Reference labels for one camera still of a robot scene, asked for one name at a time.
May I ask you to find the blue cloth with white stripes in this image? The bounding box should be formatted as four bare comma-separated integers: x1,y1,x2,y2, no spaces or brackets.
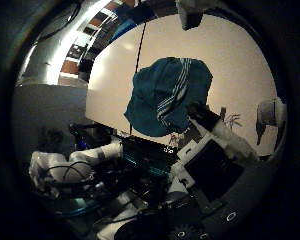
123,56,214,138

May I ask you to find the black equipment with teal light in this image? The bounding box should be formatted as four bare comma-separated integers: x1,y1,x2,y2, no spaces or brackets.
121,136,179,178

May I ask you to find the black cable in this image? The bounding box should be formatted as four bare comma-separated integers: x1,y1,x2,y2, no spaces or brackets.
129,19,148,136

